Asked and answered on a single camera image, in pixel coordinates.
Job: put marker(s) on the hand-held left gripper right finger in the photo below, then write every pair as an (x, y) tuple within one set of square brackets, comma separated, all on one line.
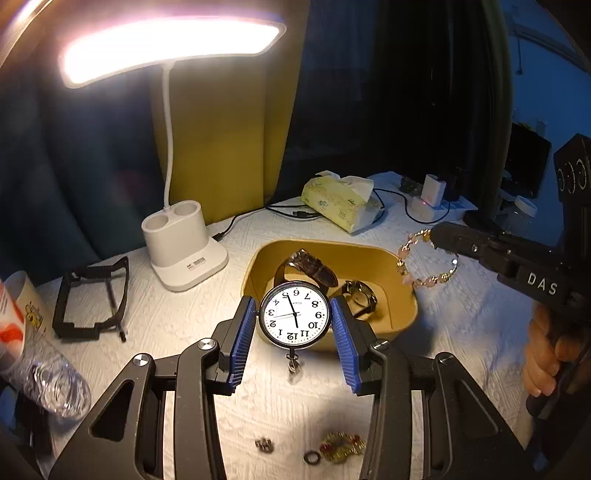
[(347, 347)]

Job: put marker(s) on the white charger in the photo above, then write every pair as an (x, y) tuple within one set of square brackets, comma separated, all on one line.
[(434, 189)]

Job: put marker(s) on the yellow tissue pack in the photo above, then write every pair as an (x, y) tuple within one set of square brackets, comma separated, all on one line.
[(337, 198)]

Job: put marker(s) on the black plastic frame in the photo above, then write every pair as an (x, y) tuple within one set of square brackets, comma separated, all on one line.
[(62, 318)]

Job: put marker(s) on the silver metal wristwatch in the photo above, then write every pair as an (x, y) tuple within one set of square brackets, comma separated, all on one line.
[(361, 295)]

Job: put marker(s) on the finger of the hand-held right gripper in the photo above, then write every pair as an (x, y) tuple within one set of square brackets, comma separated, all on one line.
[(480, 221), (466, 244)]

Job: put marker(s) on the dark monitor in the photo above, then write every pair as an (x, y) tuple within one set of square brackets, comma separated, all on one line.
[(526, 161)]

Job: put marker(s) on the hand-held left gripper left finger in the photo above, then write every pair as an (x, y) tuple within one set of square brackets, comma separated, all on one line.
[(242, 341)]

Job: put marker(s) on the white paper cup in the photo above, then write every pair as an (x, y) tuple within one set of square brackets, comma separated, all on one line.
[(32, 304)]

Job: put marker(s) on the person's right hand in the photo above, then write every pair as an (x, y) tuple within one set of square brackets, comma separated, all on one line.
[(538, 355)]

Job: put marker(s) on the clear plastic bottle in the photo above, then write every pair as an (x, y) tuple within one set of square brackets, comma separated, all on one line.
[(51, 383)]

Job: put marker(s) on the white lidded jar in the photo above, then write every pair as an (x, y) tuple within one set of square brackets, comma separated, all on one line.
[(521, 210)]

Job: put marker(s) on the white desk lamp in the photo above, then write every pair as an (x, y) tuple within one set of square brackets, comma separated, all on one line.
[(184, 244)]

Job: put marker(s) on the yellow padded panel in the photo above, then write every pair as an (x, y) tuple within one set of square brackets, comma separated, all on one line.
[(217, 138)]

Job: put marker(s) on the yellow tray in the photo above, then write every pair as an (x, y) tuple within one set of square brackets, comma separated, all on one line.
[(392, 295)]

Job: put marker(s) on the white power strip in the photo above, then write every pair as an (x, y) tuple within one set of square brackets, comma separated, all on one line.
[(438, 210)]

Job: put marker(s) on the black rimmed pocket watch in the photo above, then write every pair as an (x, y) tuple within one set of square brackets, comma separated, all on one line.
[(294, 314)]

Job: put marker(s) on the small dark gadget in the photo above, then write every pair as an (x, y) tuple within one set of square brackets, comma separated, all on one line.
[(408, 184)]

